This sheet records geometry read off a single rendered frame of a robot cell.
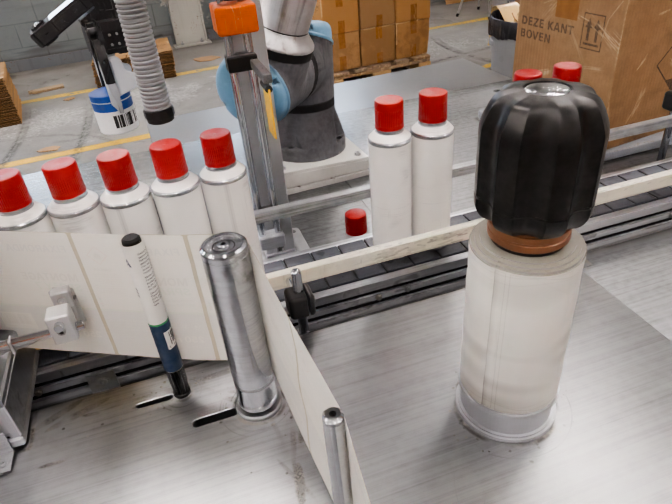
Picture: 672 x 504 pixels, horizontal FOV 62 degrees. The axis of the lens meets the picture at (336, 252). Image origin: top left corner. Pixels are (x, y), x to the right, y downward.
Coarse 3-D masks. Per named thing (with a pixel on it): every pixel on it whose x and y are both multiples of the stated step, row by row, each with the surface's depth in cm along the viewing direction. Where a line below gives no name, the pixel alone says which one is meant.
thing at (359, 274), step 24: (648, 168) 88; (648, 192) 82; (456, 216) 80; (480, 216) 80; (360, 240) 77; (264, 264) 74; (288, 264) 74; (384, 264) 72; (408, 264) 72; (312, 288) 69; (48, 360) 62
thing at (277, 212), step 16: (624, 128) 81; (640, 128) 82; (656, 128) 83; (336, 192) 72; (352, 192) 72; (368, 192) 72; (272, 208) 70; (288, 208) 70; (304, 208) 71; (320, 208) 71
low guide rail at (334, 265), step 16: (656, 176) 79; (608, 192) 77; (624, 192) 78; (640, 192) 79; (464, 224) 72; (400, 240) 70; (416, 240) 70; (432, 240) 71; (448, 240) 72; (336, 256) 68; (352, 256) 68; (368, 256) 69; (384, 256) 70; (400, 256) 70; (272, 272) 67; (288, 272) 66; (304, 272) 67; (320, 272) 68; (336, 272) 68
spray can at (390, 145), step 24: (384, 96) 64; (384, 120) 63; (384, 144) 64; (408, 144) 65; (384, 168) 66; (408, 168) 67; (384, 192) 68; (408, 192) 68; (384, 216) 70; (408, 216) 70; (384, 240) 72
